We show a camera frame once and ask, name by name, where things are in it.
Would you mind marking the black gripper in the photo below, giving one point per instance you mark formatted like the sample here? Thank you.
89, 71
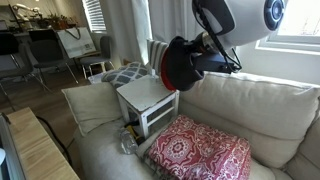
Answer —
197, 50

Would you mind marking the black hat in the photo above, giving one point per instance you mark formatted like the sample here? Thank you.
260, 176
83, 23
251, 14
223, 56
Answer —
181, 63

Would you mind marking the orange red hat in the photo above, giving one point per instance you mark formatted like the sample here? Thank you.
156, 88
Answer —
164, 71

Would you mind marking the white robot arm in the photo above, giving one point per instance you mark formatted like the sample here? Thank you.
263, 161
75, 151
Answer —
250, 20

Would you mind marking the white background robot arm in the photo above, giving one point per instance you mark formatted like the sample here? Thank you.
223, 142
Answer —
25, 10

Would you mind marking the grey white curtain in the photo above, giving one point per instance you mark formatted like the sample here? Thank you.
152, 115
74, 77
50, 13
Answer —
170, 20

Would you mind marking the grey striped cloth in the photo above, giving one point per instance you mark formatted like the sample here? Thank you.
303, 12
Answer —
156, 55

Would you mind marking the sheer white curtain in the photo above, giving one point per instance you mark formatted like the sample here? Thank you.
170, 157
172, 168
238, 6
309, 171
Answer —
141, 30

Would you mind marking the grey white patterned pillow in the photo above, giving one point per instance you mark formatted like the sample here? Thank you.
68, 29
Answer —
126, 74

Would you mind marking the grey office chair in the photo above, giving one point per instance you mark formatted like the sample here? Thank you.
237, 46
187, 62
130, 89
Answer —
100, 56

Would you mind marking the red patterned blanket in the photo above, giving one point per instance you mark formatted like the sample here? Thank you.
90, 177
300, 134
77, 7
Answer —
200, 150

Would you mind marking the white framed window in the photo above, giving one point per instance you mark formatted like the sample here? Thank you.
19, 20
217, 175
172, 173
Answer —
300, 30

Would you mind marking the white window blinds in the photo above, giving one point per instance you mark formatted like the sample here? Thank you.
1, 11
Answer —
95, 15

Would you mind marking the clear plastic bottle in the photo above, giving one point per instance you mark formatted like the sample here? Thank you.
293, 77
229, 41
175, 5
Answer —
128, 143

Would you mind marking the loose beige cushion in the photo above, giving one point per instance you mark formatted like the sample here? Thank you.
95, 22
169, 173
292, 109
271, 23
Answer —
93, 106

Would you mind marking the white tote bag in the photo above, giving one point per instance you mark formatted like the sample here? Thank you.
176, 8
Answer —
76, 41

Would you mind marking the potted plant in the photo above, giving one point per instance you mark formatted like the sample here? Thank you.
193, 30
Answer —
60, 21

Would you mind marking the beige sofa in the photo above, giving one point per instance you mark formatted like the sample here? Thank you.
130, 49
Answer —
106, 160

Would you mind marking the black office chair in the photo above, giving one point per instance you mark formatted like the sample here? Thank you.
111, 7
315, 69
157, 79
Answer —
10, 56
46, 50

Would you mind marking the light wooden table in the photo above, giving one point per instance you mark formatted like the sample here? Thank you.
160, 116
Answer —
36, 150

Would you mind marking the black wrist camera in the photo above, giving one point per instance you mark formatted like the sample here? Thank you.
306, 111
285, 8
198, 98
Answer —
213, 63

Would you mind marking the aluminium frame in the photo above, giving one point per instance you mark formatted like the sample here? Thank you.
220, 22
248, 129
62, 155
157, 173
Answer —
10, 156

